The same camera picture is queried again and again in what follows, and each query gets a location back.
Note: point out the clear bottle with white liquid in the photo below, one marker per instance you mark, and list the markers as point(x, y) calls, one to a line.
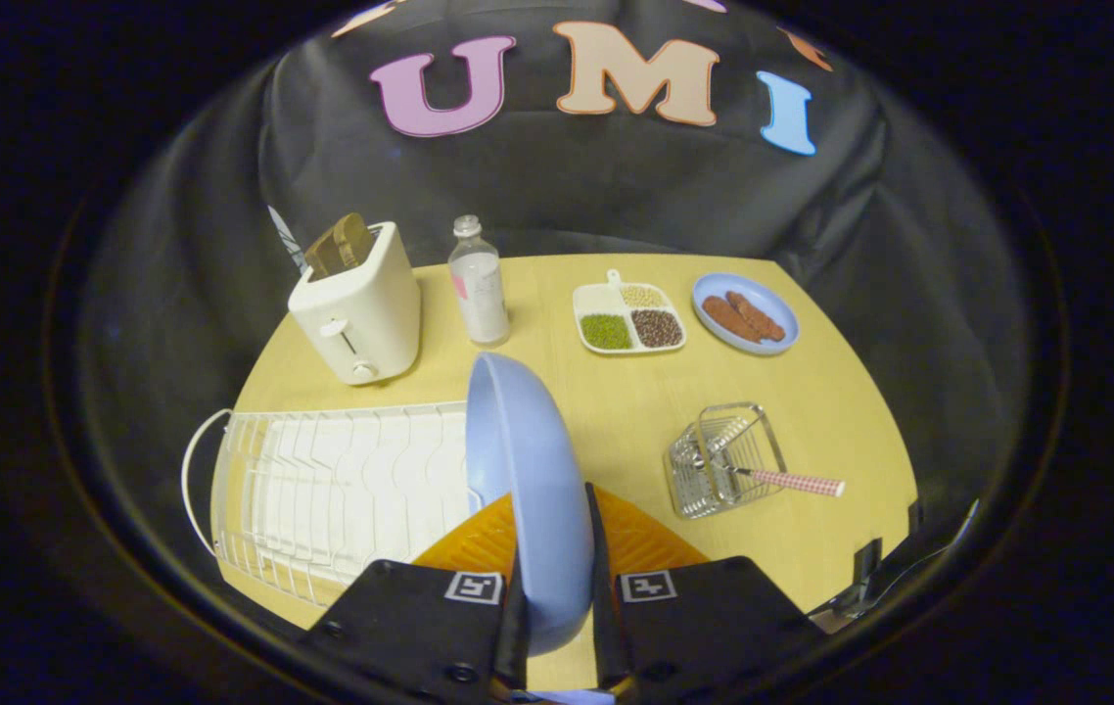
point(480, 289)

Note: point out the black clamp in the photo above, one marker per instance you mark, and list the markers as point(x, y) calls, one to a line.
point(885, 568)

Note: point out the white divided tray with beans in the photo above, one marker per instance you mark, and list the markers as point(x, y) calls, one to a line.
point(627, 315)

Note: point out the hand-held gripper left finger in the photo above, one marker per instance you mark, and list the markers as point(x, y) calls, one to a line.
point(420, 617)

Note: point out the brown sausage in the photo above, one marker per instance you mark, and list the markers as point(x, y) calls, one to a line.
point(756, 313)
point(731, 318)

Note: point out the brown toast slice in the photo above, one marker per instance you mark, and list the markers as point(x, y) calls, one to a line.
point(340, 245)

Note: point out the black backdrop cloth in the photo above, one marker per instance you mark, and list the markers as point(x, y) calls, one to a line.
point(567, 176)

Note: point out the white toaster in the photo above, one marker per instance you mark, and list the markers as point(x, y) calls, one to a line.
point(361, 313)

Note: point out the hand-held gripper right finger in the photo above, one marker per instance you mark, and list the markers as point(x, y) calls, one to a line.
point(704, 617)

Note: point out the small blue plate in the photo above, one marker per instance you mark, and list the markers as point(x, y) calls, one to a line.
point(745, 313)

